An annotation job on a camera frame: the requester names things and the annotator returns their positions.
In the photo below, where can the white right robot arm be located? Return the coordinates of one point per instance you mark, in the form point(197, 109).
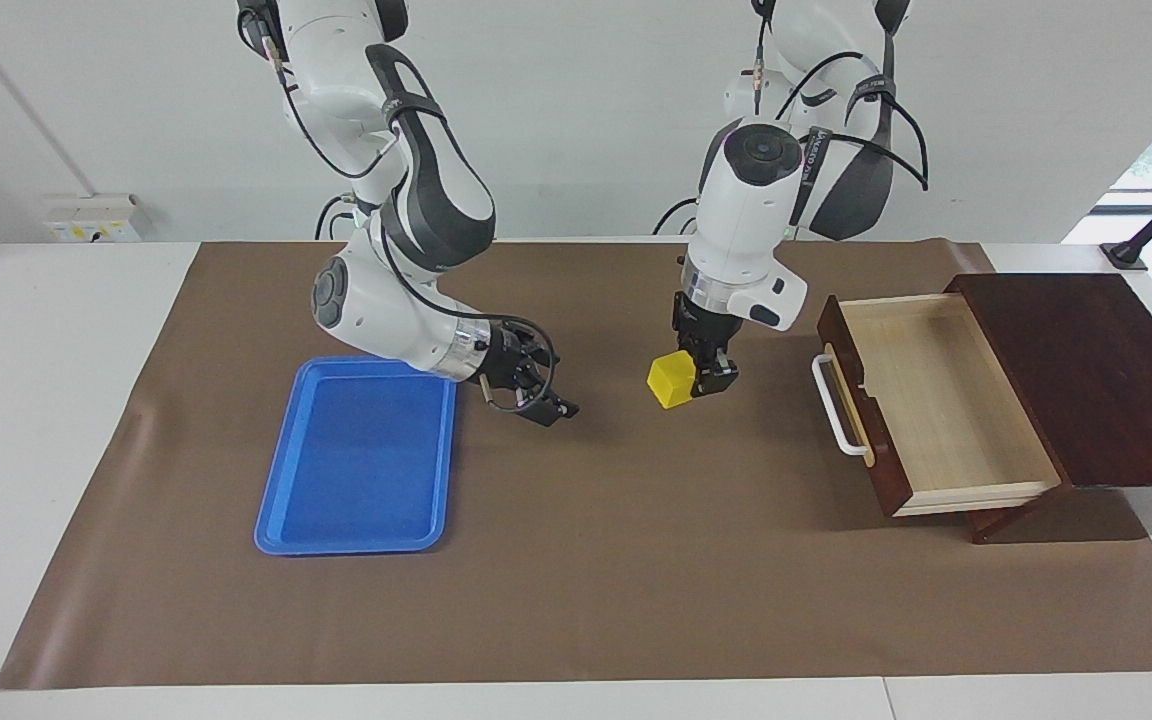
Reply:
point(416, 200)

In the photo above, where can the brown table mat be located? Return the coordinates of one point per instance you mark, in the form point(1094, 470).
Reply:
point(586, 560)

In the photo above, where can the yellow cube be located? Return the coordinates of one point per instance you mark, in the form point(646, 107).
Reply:
point(671, 382)

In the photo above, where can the wooden drawer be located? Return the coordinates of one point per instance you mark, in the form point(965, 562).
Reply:
point(946, 410)

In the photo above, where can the dark wooden drawer cabinet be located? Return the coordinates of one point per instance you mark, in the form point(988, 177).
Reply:
point(1106, 380)

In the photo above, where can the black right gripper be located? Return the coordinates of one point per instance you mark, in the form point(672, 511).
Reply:
point(511, 360)

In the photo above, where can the white wall socket box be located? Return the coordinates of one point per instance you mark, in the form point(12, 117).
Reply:
point(96, 220)

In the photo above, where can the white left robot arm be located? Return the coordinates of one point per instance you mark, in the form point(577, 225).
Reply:
point(746, 220)

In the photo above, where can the blue plastic tray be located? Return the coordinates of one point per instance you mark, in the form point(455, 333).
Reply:
point(361, 470)

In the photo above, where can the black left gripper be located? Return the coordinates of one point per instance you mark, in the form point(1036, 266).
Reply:
point(701, 325)

